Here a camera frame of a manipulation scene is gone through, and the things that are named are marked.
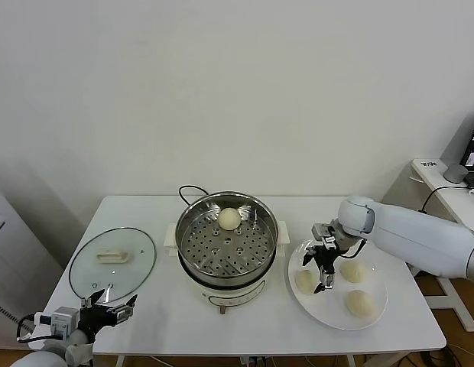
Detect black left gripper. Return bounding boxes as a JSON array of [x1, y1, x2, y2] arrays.
[[79, 288, 139, 338]]

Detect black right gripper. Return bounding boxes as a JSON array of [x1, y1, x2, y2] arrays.
[[300, 244, 339, 295]]

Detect white steamed baozi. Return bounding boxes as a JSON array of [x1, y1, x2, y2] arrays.
[[344, 289, 378, 319], [216, 207, 242, 232], [294, 269, 314, 295], [339, 261, 368, 284]]

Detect glass lid with cream handle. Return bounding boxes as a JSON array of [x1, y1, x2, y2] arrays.
[[68, 227, 157, 305]]

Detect stainless steel steamer basket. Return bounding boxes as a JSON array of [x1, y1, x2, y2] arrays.
[[174, 193, 279, 286]]

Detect white round plate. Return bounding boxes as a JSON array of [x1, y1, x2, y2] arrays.
[[286, 239, 389, 330]]

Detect white electric cooker base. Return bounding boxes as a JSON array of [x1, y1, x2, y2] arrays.
[[163, 220, 291, 315]]

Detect white side desk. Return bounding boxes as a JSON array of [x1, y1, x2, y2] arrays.
[[409, 158, 474, 332]]

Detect grey round speaker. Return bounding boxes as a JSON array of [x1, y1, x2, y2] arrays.
[[442, 164, 469, 186]]

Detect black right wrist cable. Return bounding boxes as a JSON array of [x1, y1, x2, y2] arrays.
[[346, 239, 367, 259]]

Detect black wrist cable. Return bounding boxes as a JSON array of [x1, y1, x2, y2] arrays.
[[346, 239, 367, 259], [16, 313, 37, 343]]

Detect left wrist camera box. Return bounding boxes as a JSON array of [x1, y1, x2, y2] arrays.
[[34, 305, 81, 339]]

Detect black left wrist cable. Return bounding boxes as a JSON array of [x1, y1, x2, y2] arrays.
[[16, 313, 37, 343]]

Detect black cooker power cord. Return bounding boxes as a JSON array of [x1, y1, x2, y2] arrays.
[[177, 185, 209, 209]]

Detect black cable with adapter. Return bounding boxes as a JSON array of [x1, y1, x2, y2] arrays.
[[419, 185, 474, 215]]

